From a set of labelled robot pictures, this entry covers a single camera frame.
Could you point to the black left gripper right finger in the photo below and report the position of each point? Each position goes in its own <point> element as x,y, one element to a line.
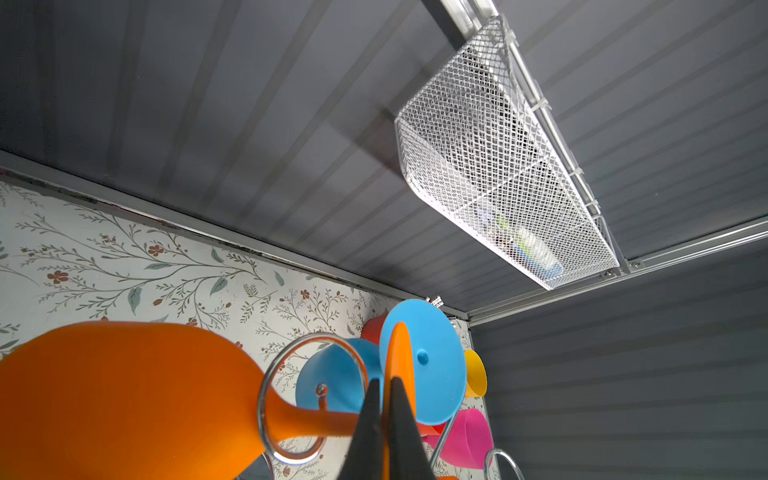
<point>407,457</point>

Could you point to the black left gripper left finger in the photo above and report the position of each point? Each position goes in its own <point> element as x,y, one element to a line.
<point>364,460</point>

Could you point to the pink wine glass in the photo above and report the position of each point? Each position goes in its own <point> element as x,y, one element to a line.
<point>469,441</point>

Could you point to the yellow wine glass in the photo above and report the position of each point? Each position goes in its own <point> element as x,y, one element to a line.
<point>476,381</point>

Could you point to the chrome wine glass rack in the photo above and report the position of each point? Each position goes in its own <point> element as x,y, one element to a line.
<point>296,436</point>

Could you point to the orange wine glass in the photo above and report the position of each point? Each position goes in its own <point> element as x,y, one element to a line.
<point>127,400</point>

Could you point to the red wine glass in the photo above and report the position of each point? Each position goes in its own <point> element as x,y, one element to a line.
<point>371,330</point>

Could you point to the blue wine glass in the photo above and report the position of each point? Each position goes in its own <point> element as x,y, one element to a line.
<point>438,362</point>

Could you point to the white wire wall basket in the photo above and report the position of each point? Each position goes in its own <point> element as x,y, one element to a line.
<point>472,148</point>

